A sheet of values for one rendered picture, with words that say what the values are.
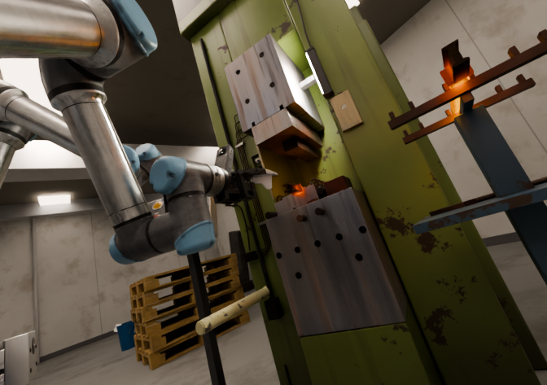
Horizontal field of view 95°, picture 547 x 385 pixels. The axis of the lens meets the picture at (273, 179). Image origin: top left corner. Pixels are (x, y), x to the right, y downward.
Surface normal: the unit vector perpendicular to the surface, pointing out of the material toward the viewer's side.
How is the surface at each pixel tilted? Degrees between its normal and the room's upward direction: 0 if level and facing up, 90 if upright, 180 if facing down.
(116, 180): 104
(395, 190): 90
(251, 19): 90
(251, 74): 90
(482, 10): 90
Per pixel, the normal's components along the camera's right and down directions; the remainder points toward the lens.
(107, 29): 0.66, 0.33
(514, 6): -0.77, 0.05
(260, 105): -0.49, -0.11
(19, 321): 0.58, -0.40
